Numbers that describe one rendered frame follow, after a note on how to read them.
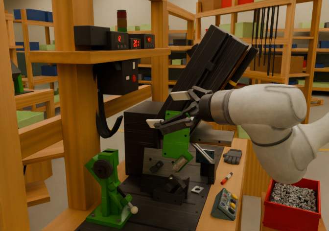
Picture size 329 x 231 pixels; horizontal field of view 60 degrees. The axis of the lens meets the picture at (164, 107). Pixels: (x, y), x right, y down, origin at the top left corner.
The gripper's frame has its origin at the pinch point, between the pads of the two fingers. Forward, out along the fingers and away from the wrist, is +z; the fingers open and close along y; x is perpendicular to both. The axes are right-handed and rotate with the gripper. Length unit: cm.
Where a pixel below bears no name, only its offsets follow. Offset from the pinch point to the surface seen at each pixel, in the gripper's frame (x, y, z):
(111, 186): -21.8, -18.5, 27.4
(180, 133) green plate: -27.5, 17.9, 20.8
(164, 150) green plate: -31.4, 10.2, 27.1
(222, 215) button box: -52, -1, 0
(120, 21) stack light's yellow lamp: 21, 48, 54
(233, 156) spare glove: -74, 49, 27
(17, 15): 71, 228, 541
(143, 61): -237, 590, 706
